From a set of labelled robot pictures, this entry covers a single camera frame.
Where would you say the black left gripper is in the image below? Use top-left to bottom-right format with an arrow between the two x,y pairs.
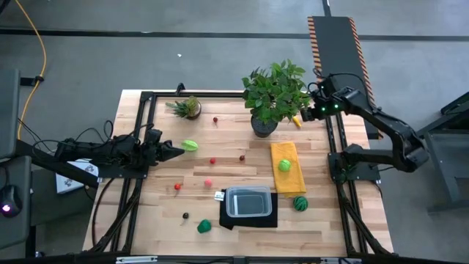
141,140 -> 185,164

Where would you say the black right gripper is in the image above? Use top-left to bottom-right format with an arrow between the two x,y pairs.
300,76 -> 348,123

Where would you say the light green toy starfruit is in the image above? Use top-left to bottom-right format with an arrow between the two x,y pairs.
180,139 -> 199,153

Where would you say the dark green toy bell pepper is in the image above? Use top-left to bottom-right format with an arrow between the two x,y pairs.
196,219 -> 213,235

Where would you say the striped green toy watermelon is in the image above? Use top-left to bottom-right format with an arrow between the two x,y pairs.
292,195 -> 309,213

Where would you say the clear plastic tupperware container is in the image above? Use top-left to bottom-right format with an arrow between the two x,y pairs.
224,185 -> 273,219

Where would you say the leafy green potted plant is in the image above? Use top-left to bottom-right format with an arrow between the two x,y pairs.
240,58 -> 312,139

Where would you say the small potted succulent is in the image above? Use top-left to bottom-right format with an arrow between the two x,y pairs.
164,95 -> 203,121

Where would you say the yellow cloth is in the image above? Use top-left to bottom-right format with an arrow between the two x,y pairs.
270,141 -> 308,198

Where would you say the black mat with striped edges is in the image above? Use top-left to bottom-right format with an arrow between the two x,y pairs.
306,15 -> 382,140

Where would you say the white printed paper sheet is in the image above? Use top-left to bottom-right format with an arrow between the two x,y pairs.
54,158 -> 100,194

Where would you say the black folded cloth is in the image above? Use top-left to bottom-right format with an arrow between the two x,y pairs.
218,188 -> 278,231

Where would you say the black diagonal stand beam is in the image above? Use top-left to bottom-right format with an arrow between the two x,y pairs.
14,139 -> 100,190

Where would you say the dark metal workbench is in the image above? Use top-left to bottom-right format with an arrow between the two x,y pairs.
416,91 -> 469,214

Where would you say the black device with glowing light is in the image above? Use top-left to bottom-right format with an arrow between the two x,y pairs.
0,184 -> 23,219

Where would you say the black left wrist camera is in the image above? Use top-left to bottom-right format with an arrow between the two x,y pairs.
147,128 -> 163,144

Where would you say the black aluminium table frame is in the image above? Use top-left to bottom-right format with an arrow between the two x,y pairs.
83,83 -> 395,257

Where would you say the black cable bracket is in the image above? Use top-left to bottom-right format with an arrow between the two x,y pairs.
20,75 -> 45,87

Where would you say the yellow cable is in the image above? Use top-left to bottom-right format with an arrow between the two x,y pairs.
13,0 -> 48,141

